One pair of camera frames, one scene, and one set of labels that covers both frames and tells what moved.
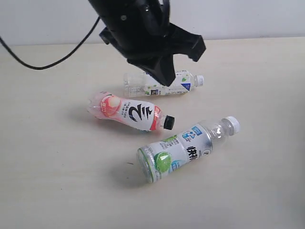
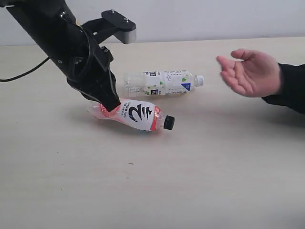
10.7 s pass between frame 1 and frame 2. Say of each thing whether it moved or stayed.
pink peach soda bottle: stayed
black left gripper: moved
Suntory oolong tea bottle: stayed
